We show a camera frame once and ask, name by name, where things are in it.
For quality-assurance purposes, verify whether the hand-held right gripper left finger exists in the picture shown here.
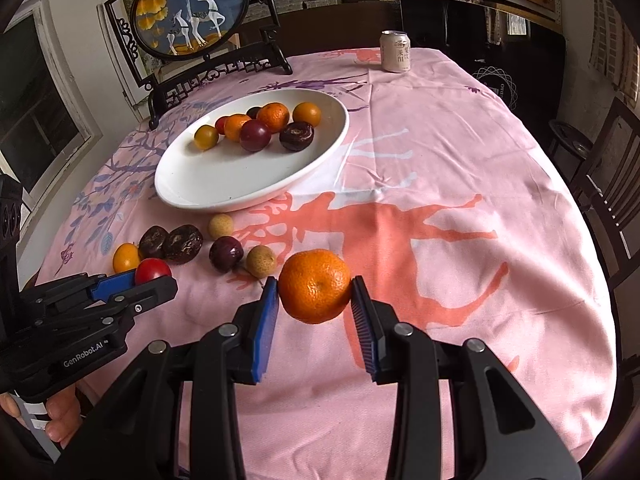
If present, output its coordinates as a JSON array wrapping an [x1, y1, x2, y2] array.
[[55, 276, 281, 480]]

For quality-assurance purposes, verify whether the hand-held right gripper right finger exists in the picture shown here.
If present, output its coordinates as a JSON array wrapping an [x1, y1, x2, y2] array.
[[350, 275, 583, 480]]

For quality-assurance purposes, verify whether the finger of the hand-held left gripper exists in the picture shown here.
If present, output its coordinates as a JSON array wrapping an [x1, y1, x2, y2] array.
[[64, 275, 180, 335], [22, 269, 139, 312]]

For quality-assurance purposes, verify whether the orange mandarin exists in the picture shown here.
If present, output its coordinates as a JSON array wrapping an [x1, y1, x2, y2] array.
[[223, 114, 252, 143], [277, 248, 352, 325], [256, 102, 291, 133]]

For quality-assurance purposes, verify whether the white oval plate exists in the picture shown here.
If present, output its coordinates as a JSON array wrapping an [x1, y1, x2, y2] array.
[[154, 89, 350, 212]]

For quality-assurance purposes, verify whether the yellow cherry tomato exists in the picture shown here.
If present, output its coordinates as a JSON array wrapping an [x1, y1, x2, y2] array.
[[193, 125, 219, 151], [112, 243, 141, 275]]

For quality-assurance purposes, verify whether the large purple plum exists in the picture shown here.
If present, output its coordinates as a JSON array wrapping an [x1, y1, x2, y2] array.
[[239, 119, 273, 153]]

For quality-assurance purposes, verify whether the wrinkled dark passion fruit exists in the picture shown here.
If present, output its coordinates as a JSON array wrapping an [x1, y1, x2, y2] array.
[[278, 121, 315, 153], [138, 226, 169, 260], [162, 224, 204, 265]]

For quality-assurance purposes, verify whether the orange cherry tomato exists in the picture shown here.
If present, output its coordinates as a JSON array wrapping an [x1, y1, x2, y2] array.
[[292, 102, 322, 129]]

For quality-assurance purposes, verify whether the person's left hand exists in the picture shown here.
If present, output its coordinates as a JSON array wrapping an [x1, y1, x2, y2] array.
[[0, 382, 85, 443]]

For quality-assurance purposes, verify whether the tan longan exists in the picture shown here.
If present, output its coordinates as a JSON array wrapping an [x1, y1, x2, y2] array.
[[245, 245, 277, 278], [208, 213, 235, 240]]

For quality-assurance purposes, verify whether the dark red plum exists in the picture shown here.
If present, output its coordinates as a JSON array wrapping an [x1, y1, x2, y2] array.
[[208, 236, 245, 274]]

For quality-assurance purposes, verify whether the pink printed tablecloth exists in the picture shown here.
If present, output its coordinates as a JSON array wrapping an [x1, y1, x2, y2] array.
[[37, 47, 617, 476]]

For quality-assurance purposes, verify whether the white framed window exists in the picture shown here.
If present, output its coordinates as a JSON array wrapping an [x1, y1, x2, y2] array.
[[0, 0, 98, 206]]

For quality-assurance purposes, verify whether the dark wooden chair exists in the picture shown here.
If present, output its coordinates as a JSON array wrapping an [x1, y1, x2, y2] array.
[[570, 97, 640, 281]]

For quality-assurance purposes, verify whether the white drink can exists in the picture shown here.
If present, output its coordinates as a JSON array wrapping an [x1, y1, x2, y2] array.
[[380, 30, 412, 74]]

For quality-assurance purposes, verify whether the round deer painting table screen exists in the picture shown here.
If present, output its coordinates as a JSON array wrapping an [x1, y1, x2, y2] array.
[[102, 0, 294, 131]]

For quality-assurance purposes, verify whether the black flat panel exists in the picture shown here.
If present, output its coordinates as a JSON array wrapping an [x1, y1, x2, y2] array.
[[399, 0, 568, 131]]

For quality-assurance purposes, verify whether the bright window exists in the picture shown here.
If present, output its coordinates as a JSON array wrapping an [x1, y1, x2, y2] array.
[[625, 45, 640, 111]]

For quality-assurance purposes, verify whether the bamboo blind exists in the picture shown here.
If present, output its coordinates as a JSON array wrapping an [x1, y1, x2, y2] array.
[[587, 0, 640, 106]]

